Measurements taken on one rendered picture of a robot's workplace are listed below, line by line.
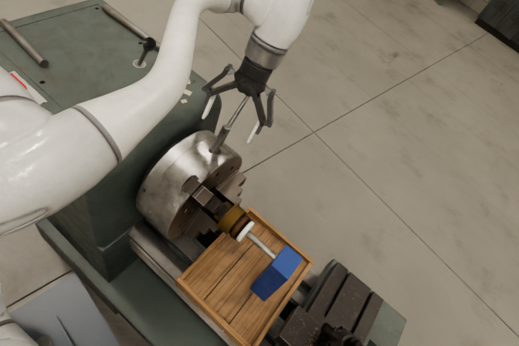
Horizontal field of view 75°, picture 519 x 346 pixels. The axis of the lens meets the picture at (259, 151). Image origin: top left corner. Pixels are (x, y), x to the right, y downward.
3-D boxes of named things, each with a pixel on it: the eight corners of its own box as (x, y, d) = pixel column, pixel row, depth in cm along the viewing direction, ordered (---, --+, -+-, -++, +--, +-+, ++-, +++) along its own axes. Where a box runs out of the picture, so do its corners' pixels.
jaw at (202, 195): (191, 195, 97) (180, 189, 86) (203, 182, 98) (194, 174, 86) (219, 221, 95) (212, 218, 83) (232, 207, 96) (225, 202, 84)
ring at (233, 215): (212, 212, 92) (237, 234, 90) (233, 191, 98) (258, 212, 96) (207, 226, 99) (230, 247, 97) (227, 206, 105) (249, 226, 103)
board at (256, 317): (174, 283, 103) (175, 279, 100) (246, 210, 126) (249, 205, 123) (249, 356, 97) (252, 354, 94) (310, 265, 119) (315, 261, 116)
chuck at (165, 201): (133, 236, 98) (161, 160, 80) (201, 190, 123) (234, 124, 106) (154, 257, 96) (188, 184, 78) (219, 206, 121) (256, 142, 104)
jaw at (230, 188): (208, 181, 100) (233, 159, 108) (205, 189, 104) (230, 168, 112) (235, 205, 98) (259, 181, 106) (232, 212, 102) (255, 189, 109)
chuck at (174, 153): (124, 228, 98) (151, 151, 81) (194, 184, 124) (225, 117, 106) (132, 236, 98) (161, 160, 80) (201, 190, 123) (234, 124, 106)
